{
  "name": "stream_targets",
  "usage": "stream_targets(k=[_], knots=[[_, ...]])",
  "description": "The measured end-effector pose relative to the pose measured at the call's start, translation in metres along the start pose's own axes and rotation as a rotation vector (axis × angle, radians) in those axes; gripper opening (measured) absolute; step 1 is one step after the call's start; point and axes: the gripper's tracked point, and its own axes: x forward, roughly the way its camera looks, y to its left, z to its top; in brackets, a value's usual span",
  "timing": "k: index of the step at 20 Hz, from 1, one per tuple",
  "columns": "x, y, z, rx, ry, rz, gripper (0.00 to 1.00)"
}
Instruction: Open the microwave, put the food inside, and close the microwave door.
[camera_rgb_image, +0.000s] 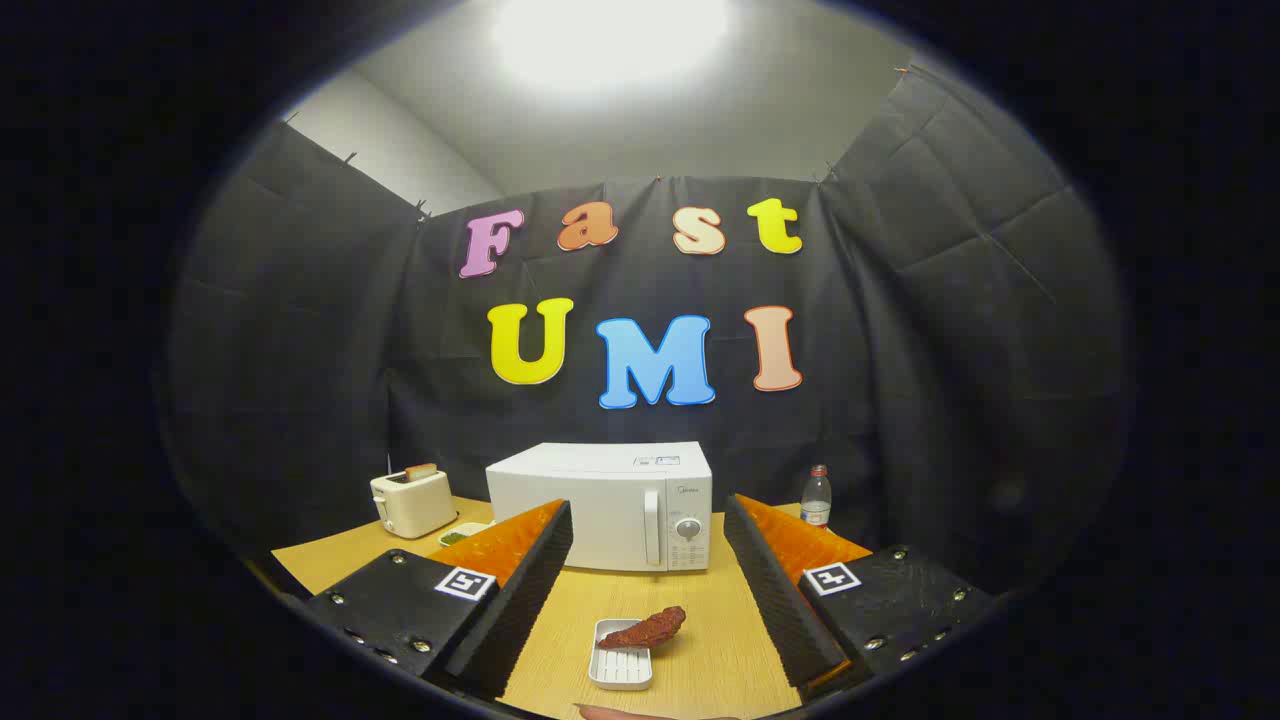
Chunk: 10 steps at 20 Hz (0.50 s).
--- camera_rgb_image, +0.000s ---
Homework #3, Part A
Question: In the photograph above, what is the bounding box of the black backdrop cloth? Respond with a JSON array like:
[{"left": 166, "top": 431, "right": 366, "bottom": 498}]
[{"left": 160, "top": 65, "right": 1136, "bottom": 591}]

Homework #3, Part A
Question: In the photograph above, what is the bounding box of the reddish brown fried meat piece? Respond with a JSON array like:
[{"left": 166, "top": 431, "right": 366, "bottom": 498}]
[{"left": 598, "top": 605, "right": 688, "bottom": 651}]

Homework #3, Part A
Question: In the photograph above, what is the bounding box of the white ribbed rectangular dish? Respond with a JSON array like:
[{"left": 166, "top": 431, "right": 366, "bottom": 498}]
[{"left": 587, "top": 618, "right": 655, "bottom": 692}]

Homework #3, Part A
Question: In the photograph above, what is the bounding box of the cream bread toaster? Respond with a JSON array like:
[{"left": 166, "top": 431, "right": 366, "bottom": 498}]
[{"left": 369, "top": 470, "right": 459, "bottom": 541}]

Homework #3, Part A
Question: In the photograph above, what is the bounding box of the clear red label water bottle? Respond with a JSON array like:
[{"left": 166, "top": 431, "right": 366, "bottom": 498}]
[{"left": 800, "top": 464, "right": 833, "bottom": 529}]

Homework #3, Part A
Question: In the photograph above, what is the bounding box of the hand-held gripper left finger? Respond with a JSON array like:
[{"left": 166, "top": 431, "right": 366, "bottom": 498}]
[{"left": 300, "top": 498, "right": 575, "bottom": 701}]

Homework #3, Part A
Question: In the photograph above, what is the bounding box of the white toaster oven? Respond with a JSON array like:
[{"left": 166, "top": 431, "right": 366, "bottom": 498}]
[{"left": 485, "top": 441, "right": 714, "bottom": 573}]

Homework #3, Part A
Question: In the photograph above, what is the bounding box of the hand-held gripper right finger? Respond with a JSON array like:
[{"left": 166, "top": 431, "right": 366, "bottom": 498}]
[{"left": 722, "top": 492, "right": 1001, "bottom": 701}]

